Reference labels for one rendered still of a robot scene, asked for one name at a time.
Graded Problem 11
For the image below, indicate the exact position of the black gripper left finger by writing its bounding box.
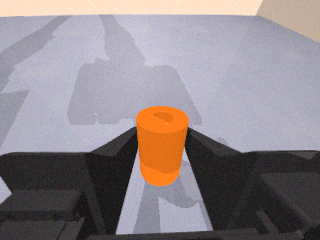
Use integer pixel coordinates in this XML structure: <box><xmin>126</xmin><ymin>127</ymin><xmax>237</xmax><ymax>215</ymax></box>
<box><xmin>0</xmin><ymin>126</ymin><xmax>138</xmax><ymax>235</ymax></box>

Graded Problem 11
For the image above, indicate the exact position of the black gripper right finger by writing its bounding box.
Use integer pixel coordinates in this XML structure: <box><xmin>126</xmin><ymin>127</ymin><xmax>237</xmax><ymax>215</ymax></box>
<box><xmin>184</xmin><ymin>127</ymin><xmax>320</xmax><ymax>231</ymax></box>

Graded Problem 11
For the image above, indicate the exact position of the orange knob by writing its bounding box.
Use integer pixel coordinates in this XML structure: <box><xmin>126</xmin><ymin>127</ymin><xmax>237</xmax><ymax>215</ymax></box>
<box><xmin>136</xmin><ymin>106</ymin><xmax>189</xmax><ymax>186</ymax></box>

